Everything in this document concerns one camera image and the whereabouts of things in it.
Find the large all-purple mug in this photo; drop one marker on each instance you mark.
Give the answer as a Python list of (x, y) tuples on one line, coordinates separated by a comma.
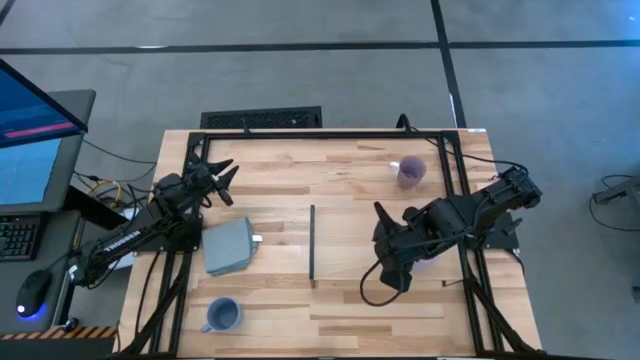
[(432, 259)]

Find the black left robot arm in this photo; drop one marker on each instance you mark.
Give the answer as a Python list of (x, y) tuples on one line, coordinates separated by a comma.
[(122, 241)]

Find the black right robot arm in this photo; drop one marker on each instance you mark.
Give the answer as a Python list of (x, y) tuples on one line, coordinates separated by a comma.
[(450, 220)]

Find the black aluminium table frame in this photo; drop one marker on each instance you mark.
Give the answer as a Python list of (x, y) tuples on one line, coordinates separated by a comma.
[(350, 134)]

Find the black box hazard stripe edge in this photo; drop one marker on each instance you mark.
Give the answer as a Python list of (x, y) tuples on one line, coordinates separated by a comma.
[(50, 333)]

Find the blue-grey mug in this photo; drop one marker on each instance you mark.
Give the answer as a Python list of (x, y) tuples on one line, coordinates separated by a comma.
[(222, 315)]

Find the small white box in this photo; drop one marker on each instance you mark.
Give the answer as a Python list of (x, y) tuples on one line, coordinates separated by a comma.
[(127, 260)]

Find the backlit black keyboard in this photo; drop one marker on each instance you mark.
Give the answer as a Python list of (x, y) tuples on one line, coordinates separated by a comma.
[(17, 237)]

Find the grey framed computer monitor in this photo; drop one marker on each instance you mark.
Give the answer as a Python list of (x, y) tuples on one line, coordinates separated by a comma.
[(30, 170)]

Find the grey folded cloth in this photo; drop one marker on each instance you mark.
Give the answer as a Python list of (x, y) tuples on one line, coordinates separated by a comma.
[(227, 247)]

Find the black floor stand leg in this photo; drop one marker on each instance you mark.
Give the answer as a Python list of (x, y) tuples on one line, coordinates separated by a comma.
[(620, 191)]

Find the grey desk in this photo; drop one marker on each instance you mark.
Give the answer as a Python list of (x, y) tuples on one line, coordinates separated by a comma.
[(7, 280)]

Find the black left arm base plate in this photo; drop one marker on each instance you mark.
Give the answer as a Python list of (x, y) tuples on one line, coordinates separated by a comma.
[(187, 240)]

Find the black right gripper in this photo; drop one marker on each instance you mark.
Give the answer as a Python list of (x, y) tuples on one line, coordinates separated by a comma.
[(400, 245)]

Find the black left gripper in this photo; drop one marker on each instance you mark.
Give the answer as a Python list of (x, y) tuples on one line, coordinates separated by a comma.
[(199, 178)]

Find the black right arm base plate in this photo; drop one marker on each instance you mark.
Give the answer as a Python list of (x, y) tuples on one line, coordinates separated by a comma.
[(500, 236)]

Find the black computer mouse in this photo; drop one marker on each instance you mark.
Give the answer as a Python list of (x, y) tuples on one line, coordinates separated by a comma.
[(32, 292)]

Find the black framed computer monitor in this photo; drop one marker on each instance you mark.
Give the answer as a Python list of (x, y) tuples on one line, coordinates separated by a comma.
[(30, 115)]

